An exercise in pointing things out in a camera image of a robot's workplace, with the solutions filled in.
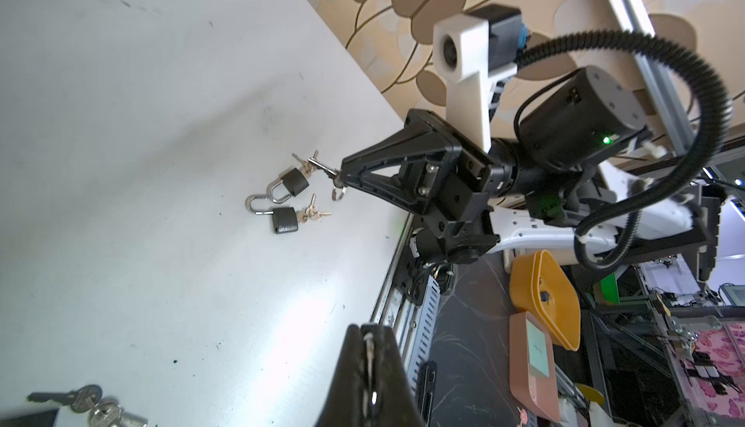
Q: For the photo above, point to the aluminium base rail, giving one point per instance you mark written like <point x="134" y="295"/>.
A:
<point x="413" y="324"/>

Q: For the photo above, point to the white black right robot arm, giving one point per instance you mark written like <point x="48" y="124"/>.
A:
<point x="554" y="185"/>

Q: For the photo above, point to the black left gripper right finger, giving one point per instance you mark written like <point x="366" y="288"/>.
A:
<point x="390" y="402"/>

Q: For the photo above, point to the black padlock with ring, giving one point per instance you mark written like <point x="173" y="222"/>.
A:
<point x="89" y="400"/>

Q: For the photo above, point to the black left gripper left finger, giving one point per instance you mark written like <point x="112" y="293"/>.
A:
<point x="344" y="402"/>

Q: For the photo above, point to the yellow plastic bin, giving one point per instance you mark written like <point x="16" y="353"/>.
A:
<point x="539" y="285"/>

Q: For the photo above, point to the pink device with screen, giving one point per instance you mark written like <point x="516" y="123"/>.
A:
<point x="532" y="372"/>

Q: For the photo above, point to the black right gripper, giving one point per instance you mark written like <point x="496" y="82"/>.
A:
<point x="429" y="168"/>

